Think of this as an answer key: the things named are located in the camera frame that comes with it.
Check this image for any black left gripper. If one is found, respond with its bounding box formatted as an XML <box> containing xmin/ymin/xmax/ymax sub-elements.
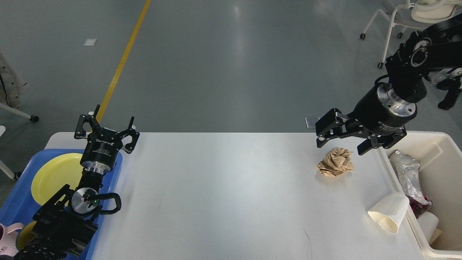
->
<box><xmin>74</xmin><ymin>105</ymin><xmax>140</xmax><ymax>175</ymax></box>

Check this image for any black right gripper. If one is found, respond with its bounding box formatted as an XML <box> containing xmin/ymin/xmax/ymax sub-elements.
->
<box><xmin>315</xmin><ymin>83</ymin><xmax>417</xmax><ymax>155</ymax></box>

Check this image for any brown paper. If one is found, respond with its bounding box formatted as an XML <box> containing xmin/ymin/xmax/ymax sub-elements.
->
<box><xmin>317</xmin><ymin>147</ymin><xmax>354</xmax><ymax>177</ymax></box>

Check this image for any yellow plastic plate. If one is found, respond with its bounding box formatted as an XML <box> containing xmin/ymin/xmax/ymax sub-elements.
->
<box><xmin>31</xmin><ymin>153</ymin><xmax>83</xmax><ymax>205</ymax></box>

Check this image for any aluminium foil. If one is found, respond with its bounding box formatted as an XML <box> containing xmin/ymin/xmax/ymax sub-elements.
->
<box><xmin>389</xmin><ymin>149</ymin><xmax>429</xmax><ymax>205</ymax></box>

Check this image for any white paper cup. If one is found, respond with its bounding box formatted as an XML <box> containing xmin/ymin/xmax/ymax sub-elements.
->
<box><xmin>367</xmin><ymin>191</ymin><xmax>409</xmax><ymax>234</ymax></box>
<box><xmin>417</xmin><ymin>211</ymin><xmax>439</xmax><ymax>244</ymax></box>

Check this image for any red foil snack wrapper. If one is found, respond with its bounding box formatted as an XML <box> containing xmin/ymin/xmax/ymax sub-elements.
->
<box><xmin>406</xmin><ymin>194</ymin><xmax>433</xmax><ymax>218</ymax></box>

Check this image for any teal green mug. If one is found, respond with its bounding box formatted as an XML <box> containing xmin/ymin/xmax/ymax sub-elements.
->
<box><xmin>16</xmin><ymin>221</ymin><xmax>37</xmax><ymax>251</ymax></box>

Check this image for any brown paper bag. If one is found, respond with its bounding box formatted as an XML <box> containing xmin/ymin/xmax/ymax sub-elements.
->
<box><xmin>428</xmin><ymin>228</ymin><xmax>442</xmax><ymax>245</ymax></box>

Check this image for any pink mug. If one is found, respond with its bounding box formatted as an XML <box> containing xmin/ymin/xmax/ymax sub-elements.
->
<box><xmin>0</xmin><ymin>222</ymin><xmax>24</xmax><ymax>257</ymax></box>

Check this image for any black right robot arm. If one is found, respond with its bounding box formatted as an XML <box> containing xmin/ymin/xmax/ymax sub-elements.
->
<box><xmin>315</xmin><ymin>15</ymin><xmax>461</xmax><ymax>155</ymax></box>

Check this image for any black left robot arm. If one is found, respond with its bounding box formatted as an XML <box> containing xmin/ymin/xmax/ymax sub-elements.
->
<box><xmin>12</xmin><ymin>105</ymin><xmax>140</xmax><ymax>260</ymax></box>

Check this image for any metal floor socket plate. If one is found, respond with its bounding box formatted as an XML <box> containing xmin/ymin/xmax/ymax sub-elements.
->
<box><xmin>305</xmin><ymin>117</ymin><xmax>320</xmax><ymax>129</ymax></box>

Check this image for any white chair leg with caster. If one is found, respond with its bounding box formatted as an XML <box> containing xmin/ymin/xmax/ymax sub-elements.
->
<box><xmin>0</xmin><ymin>103</ymin><xmax>39</xmax><ymax>123</ymax></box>

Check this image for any beige plastic bin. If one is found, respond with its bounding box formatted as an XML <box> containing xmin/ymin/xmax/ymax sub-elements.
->
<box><xmin>378</xmin><ymin>131</ymin><xmax>462</xmax><ymax>260</ymax></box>

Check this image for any white polka-dot cloth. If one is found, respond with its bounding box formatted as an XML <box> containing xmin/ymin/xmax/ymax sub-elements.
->
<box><xmin>0</xmin><ymin>53</ymin><xmax>29</xmax><ymax>110</ymax></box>

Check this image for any blue plastic tray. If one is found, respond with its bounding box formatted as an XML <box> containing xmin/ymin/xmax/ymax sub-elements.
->
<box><xmin>0</xmin><ymin>149</ymin><xmax>123</xmax><ymax>260</ymax></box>

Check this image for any white rolling chair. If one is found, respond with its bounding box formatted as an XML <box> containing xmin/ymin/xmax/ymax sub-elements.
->
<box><xmin>360</xmin><ymin>0</ymin><xmax>461</xmax><ymax>69</ymax></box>

